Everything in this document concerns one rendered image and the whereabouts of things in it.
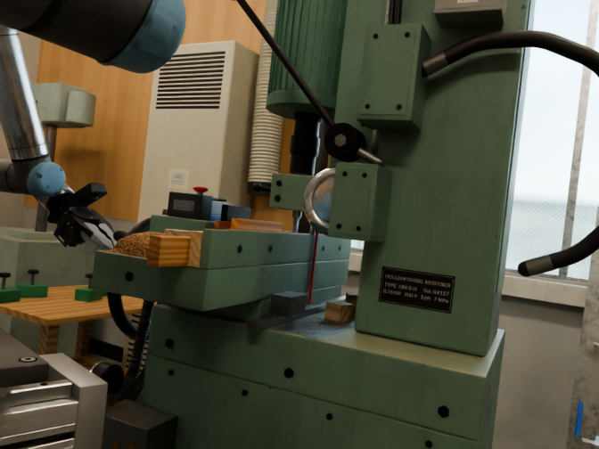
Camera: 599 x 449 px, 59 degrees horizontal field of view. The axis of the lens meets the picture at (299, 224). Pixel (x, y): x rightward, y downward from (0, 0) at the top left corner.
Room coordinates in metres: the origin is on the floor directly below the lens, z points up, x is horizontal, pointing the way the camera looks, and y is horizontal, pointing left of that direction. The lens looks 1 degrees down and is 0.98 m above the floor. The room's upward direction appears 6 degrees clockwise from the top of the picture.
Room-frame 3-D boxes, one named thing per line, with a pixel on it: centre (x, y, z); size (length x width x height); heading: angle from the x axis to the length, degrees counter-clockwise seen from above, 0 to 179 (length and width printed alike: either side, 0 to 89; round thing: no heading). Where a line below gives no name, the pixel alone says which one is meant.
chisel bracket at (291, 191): (1.07, -0.01, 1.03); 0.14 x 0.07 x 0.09; 65
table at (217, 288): (1.06, 0.13, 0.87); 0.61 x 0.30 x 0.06; 155
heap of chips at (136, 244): (0.83, 0.22, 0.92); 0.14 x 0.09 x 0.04; 65
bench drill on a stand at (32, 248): (3.04, 1.47, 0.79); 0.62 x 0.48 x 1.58; 59
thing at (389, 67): (0.85, -0.12, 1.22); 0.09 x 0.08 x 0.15; 65
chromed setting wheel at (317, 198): (0.91, -0.06, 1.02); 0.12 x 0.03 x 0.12; 65
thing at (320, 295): (1.11, 0.06, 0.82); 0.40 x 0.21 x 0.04; 155
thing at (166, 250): (0.99, 0.05, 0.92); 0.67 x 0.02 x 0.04; 155
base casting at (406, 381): (1.03, -0.10, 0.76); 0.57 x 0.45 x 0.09; 65
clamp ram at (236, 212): (1.07, 0.16, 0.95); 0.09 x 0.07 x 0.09; 155
